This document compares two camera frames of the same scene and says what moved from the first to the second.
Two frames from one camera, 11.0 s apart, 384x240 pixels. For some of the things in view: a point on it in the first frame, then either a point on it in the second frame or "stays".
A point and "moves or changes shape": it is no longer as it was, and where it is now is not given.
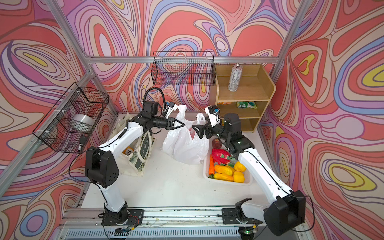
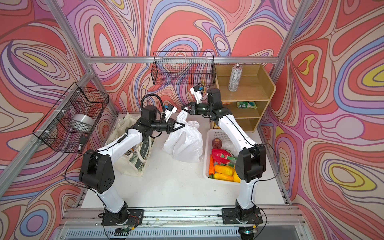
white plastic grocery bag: (183, 143) moves or changes shape
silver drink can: (235, 77) stays
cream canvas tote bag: (134, 163) stays
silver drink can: (128, 150) stays
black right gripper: (207, 127) to (194, 107)
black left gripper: (170, 123) stays
